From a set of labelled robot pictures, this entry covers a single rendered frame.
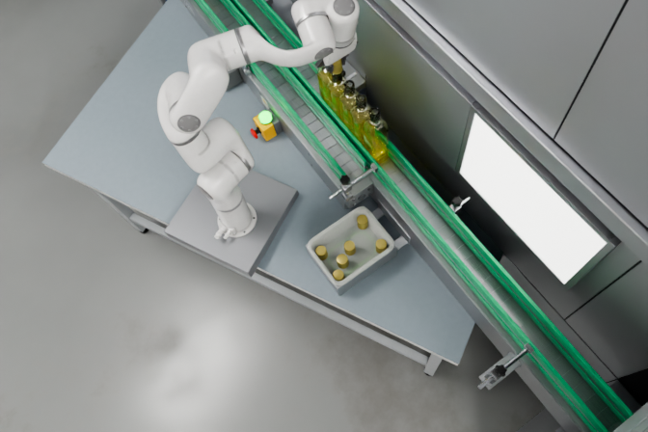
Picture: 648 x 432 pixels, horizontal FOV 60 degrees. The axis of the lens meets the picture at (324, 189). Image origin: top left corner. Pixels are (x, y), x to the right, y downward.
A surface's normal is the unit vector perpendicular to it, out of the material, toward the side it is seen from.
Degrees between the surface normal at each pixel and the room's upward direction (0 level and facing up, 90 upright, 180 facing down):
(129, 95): 0
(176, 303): 0
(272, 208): 3
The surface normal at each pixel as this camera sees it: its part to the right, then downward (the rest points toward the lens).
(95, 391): -0.10, -0.43
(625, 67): -0.82, 0.55
